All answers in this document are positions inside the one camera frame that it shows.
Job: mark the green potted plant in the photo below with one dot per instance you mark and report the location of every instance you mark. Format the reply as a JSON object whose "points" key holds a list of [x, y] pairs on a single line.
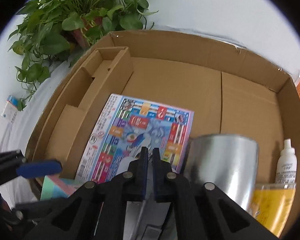
{"points": [[53, 29]]}

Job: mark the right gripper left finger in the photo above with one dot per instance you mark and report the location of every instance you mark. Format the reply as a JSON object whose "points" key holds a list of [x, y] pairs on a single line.
{"points": [[96, 211]]}

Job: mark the colourful printed flat box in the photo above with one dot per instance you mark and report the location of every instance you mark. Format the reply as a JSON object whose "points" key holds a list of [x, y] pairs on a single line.
{"points": [[127, 124]]}

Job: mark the yellow labelled dark jar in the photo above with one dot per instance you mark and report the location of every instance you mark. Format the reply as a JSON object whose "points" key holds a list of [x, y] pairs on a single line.
{"points": [[271, 205]]}

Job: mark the small blue white carton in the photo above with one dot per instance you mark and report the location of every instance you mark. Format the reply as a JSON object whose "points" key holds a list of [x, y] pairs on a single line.
{"points": [[11, 108]]}

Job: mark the silver metal can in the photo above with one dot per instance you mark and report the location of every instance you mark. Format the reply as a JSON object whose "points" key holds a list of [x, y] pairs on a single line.
{"points": [[230, 161]]}

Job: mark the pastel rubik's cube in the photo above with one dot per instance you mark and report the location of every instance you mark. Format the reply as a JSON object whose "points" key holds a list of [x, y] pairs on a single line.
{"points": [[55, 187]]}

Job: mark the white spray bottle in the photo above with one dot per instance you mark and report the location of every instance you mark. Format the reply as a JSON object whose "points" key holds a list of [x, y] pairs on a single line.
{"points": [[286, 165]]}

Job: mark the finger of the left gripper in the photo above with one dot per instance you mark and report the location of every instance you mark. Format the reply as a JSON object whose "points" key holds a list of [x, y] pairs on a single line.
{"points": [[39, 169], [38, 209]]}

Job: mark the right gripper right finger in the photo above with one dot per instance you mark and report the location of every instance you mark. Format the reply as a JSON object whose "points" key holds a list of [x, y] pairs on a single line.
{"points": [[202, 211]]}

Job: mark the white tablecloth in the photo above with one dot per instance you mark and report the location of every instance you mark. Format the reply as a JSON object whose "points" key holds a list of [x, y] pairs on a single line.
{"points": [[230, 90]]}

